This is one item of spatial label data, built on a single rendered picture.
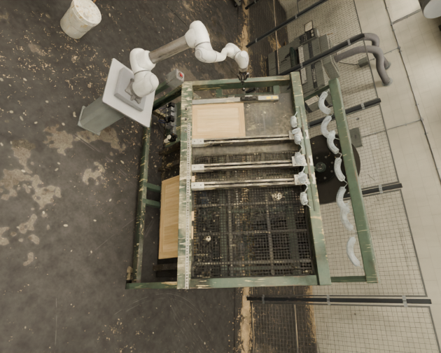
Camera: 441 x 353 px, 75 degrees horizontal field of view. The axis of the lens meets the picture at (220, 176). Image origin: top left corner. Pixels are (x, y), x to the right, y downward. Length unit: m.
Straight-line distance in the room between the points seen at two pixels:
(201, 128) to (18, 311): 2.25
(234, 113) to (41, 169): 1.96
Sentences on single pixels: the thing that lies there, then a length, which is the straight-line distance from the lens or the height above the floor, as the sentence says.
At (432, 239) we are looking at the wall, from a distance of 6.92.
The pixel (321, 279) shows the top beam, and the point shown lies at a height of 1.85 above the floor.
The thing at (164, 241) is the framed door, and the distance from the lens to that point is 3.26.
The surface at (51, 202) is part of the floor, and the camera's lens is 3.06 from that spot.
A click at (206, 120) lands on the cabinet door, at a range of 3.16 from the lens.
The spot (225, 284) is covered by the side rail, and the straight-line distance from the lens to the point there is 2.66.
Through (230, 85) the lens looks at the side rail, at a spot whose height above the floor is 1.24.
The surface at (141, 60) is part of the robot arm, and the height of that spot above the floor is 1.06.
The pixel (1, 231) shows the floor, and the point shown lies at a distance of 2.90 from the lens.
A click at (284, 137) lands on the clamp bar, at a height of 1.70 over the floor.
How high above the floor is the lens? 2.79
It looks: 35 degrees down
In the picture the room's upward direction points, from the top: 73 degrees clockwise
